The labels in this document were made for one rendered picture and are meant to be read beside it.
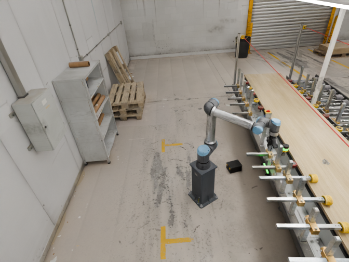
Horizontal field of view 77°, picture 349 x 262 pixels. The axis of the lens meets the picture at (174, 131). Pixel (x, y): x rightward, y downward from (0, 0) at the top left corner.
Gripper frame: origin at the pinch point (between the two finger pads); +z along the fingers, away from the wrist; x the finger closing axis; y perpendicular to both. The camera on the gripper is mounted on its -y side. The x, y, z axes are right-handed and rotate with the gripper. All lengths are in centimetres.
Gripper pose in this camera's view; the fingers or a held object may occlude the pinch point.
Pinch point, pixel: (270, 151)
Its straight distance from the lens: 254.8
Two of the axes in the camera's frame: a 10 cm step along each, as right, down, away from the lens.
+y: 0.5, -5.6, 8.2
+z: 0.6, 8.3, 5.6
